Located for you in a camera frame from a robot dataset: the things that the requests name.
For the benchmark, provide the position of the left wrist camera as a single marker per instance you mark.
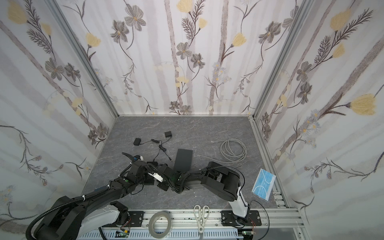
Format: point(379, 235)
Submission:
point(138, 158)

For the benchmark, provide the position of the white handled scissors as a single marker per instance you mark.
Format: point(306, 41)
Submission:
point(201, 215)

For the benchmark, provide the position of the clear tape roll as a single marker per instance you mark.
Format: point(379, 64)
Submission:
point(160, 225)

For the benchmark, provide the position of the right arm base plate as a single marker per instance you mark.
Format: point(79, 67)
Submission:
point(229, 219)

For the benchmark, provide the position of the blue face mask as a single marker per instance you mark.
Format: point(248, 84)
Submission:
point(264, 184)

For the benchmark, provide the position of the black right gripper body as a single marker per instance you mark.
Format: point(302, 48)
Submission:
point(188, 182)

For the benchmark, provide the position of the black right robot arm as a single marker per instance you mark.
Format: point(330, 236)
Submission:
point(223, 182)

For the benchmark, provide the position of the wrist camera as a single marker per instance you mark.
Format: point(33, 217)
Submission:
point(156, 176)
point(138, 158)

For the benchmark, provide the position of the black power adapter with cable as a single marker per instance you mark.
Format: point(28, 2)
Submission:
point(138, 142)

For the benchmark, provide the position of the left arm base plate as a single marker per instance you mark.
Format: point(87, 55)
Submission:
point(128, 220)

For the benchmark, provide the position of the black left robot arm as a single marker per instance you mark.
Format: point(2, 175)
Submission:
point(63, 221)

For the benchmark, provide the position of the small blue box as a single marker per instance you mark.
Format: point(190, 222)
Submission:
point(103, 188)

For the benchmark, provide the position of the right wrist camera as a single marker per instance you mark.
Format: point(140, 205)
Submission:
point(156, 176)

